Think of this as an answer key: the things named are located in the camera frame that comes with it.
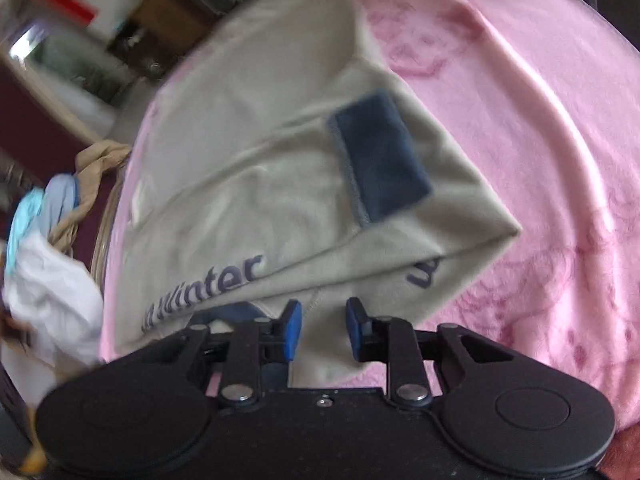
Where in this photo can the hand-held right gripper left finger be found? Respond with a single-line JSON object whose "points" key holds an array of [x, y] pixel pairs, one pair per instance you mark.
{"points": [[291, 332]]}

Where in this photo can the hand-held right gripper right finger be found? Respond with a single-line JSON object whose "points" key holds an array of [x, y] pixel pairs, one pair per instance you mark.
{"points": [[355, 330]]}

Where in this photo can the cream long-sleeve shirt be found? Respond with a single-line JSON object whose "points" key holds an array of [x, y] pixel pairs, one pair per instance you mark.
{"points": [[260, 170]]}

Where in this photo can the pink printed blanket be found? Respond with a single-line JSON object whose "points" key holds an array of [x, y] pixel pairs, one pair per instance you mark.
{"points": [[525, 160]]}

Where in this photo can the white crumpled cloth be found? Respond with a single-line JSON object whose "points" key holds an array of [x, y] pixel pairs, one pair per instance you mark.
{"points": [[50, 295]]}

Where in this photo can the beige twisted cloth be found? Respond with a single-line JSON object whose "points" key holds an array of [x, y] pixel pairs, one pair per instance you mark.
{"points": [[95, 165]]}

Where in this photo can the grey-blue cloth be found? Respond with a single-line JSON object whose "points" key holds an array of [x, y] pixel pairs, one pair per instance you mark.
{"points": [[62, 200]]}

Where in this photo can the light blue cloth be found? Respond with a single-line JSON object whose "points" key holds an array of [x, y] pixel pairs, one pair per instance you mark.
{"points": [[22, 225]]}

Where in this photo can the dark wooden shelf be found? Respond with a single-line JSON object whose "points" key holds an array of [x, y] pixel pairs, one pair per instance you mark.
{"points": [[160, 25]]}

